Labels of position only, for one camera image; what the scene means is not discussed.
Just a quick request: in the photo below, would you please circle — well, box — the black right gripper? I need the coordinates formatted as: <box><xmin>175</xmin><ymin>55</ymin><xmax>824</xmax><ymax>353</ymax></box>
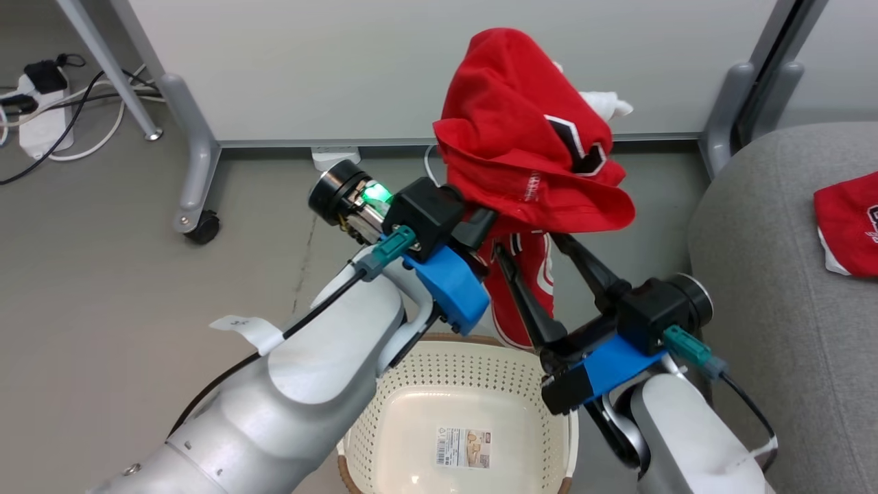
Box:
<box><xmin>493</xmin><ymin>233</ymin><xmax>633</xmax><ymax>417</ymax></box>

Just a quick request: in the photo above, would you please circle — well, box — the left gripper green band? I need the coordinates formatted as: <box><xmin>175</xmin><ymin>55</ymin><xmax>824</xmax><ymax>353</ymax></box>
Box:
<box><xmin>307</xmin><ymin>158</ymin><xmax>499</xmax><ymax>252</ymax></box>

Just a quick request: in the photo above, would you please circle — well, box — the red jersey with white trim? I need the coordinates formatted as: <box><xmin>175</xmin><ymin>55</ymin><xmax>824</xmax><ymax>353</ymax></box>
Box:
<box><xmin>814</xmin><ymin>171</ymin><xmax>878</xmax><ymax>279</ymax></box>
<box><xmin>432</xmin><ymin>27</ymin><xmax>637</xmax><ymax>351</ymax></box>

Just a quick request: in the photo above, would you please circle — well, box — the grey fabric sofa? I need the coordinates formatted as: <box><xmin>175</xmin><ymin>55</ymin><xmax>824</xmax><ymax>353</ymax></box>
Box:
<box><xmin>688</xmin><ymin>121</ymin><xmax>878</xmax><ymax>494</ymax></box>

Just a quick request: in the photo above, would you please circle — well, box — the small white outlet box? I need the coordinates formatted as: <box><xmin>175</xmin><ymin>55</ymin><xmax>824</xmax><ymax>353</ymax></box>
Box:
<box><xmin>310</xmin><ymin>145</ymin><xmax>361</xmax><ymax>173</ymax></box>

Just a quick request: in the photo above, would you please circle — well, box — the large white partition panel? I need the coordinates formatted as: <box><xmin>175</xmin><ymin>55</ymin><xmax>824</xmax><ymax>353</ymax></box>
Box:
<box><xmin>127</xmin><ymin>0</ymin><xmax>781</xmax><ymax>149</ymax></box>

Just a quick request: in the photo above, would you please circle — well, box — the barcode sticker label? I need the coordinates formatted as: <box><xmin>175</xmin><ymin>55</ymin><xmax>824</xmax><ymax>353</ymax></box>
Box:
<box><xmin>435</xmin><ymin>425</ymin><xmax>493</xmax><ymax>470</ymax></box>

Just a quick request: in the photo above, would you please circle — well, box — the cream perforated laundry basket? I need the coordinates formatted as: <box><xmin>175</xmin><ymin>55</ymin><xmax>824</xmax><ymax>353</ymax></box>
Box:
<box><xmin>335</xmin><ymin>333</ymin><xmax>581</xmax><ymax>494</ymax></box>

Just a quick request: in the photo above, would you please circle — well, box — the grey partition foot with caster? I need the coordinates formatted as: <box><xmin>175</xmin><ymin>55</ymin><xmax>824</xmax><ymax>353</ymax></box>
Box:
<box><xmin>158</xmin><ymin>71</ymin><xmax>223</xmax><ymax>246</ymax></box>

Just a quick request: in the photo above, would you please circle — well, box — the grey desk leg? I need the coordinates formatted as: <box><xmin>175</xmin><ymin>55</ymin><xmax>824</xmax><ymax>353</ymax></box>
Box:
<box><xmin>56</xmin><ymin>0</ymin><xmax>165</xmax><ymax>142</ymax></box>

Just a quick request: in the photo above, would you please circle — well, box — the black power adapter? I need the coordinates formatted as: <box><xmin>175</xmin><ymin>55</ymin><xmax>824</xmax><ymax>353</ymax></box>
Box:
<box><xmin>23</xmin><ymin>54</ymin><xmax>87</xmax><ymax>96</ymax></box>

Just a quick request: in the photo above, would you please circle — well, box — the blue left camera mount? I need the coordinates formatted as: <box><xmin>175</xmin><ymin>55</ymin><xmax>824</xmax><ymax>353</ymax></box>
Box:
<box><xmin>402</xmin><ymin>244</ymin><xmax>492</xmax><ymax>336</ymax></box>

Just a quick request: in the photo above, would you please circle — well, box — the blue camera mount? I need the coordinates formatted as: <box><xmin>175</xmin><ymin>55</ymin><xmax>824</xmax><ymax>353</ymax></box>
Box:
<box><xmin>402</xmin><ymin>244</ymin><xmax>492</xmax><ymax>336</ymax></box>
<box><xmin>580</xmin><ymin>334</ymin><xmax>667</xmax><ymax>404</ymax></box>

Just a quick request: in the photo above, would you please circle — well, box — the white looped cable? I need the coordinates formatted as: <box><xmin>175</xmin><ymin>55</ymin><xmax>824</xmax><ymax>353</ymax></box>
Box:
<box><xmin>423</xmin><ymin>143</ymin><xmax>448</xmax><ymax>187</ymax></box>

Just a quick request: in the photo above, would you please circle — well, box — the teal left camera connector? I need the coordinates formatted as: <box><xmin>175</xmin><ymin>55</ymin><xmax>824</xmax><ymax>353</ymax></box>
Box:
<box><xmin>355</xmin><ymin>225</ymin><xmax>419</xmax><ymax>283</ymax></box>

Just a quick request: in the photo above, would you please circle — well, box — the teal camera connector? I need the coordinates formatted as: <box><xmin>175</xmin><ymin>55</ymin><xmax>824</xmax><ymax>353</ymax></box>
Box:
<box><xmin>661</xmin><ymin>325</ymin><xmax>729</xmax><ymax>381</ymax></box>
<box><xmin>355</xmin><ymin>225</ymin><xmax>419</xmax><ymax>283</ymax></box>

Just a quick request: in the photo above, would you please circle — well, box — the blue right camera mount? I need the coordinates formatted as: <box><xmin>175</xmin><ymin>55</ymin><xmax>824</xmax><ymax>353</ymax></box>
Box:
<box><xmin>580</xmin><ymin>334</ymin><xmax>667</xmax><ymax>404</ymax></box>

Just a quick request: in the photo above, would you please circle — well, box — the teal right camera connector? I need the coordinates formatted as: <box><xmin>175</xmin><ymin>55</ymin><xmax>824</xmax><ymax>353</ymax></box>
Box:
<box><xmin>661</xmin><ymin>325</ymin><xmax>729</xmax><ymax>381</ymax></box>

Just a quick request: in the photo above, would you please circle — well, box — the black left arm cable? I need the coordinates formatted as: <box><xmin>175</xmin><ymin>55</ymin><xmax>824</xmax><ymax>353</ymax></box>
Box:
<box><xmin>167</xmin><ymin>269</ymin><xmax>368</xmax><ymax>437</ymax></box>

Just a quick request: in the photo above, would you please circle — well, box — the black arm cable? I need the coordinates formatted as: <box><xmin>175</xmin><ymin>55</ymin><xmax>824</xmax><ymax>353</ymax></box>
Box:
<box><xmin>167</xmin><ymin>269</ymin><xmax>368</xmax><ymax>437</ymax></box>
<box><xmin>719</xmin><ymin>373</ymin><xmax>780</xmax><ymax>455</ymax></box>

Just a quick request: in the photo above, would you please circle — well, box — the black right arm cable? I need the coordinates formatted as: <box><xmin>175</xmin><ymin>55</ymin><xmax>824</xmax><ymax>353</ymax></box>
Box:
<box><xmin>719</xmin><ymin>373</ymin><xmax>780</xmax><ymax>455</ymax></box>

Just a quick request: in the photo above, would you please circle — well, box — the white paper cable tag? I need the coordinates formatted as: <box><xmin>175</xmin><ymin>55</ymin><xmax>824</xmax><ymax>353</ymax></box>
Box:
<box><xmin>209</xmin><ymin>315</ymin><xmax>285</xmax><ymax>357</ymax></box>
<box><xmin>712</xmin><ymin>436</ymin><xmax>780</xmax><ymax>475</ymax></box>

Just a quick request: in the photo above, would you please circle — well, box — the white floor cable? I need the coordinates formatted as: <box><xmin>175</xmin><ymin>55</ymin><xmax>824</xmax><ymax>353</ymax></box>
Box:
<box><xmin>0</xmin><ymin>64</ymin><xmax>165</xmax><ymax>163</ymax></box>

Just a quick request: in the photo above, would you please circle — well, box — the white power strip with cables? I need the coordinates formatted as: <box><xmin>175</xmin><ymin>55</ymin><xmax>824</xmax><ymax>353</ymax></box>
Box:
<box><xmin>0</xmin><ymin>69</ymin><xmax>162</xmax><ymax>187</ymax></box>

